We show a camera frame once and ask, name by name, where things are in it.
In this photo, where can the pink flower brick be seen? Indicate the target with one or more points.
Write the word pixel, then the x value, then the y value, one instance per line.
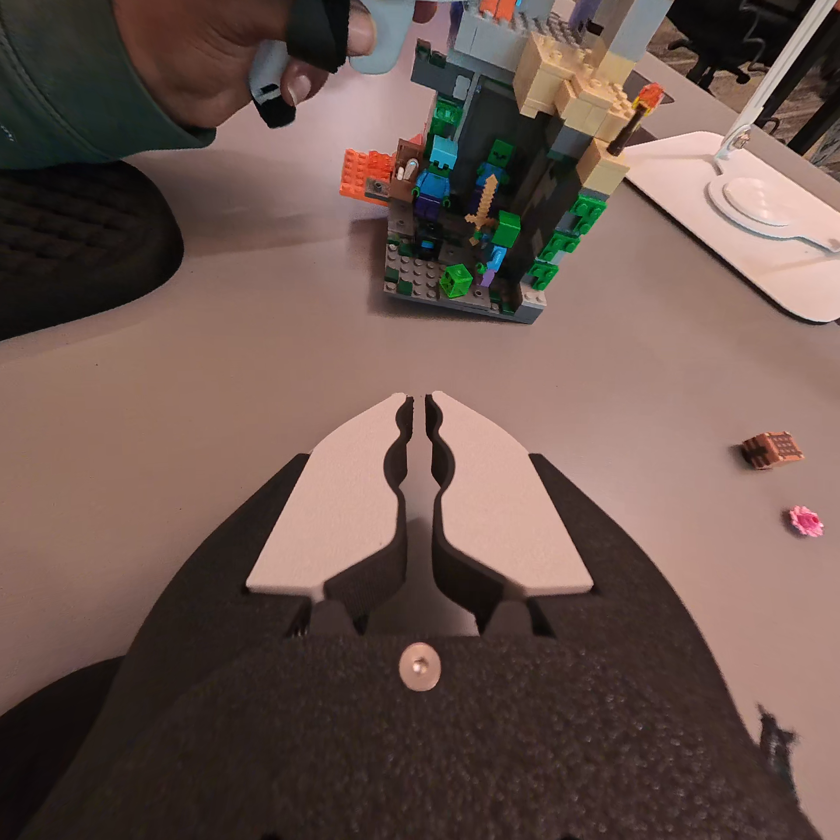
pixel 806 520

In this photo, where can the black office chair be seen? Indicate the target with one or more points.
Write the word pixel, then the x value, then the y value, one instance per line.
pixel 715 33

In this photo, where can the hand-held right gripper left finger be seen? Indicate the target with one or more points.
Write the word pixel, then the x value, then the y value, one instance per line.
pixel 328 512

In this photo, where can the brown toy brick head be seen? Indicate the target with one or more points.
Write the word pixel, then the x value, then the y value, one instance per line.
pixel 773 450

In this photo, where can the toy brick model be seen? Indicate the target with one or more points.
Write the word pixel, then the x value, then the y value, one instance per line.
pixel 499 197

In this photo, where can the person's left hand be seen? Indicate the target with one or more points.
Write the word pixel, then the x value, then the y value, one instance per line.
pixel 197 52

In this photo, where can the person's left forearm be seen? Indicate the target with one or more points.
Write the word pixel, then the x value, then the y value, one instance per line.
pixel 59 85

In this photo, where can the white book stand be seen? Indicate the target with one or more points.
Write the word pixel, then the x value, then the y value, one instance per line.
pixel 754 243

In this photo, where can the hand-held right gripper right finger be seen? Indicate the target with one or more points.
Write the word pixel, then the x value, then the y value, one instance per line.
pixel 512 518

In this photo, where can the black chair armrest pad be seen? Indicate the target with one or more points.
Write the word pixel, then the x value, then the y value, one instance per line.
pixel 72 249

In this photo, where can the grey desk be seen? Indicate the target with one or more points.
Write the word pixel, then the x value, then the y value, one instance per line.
pixel 262 328

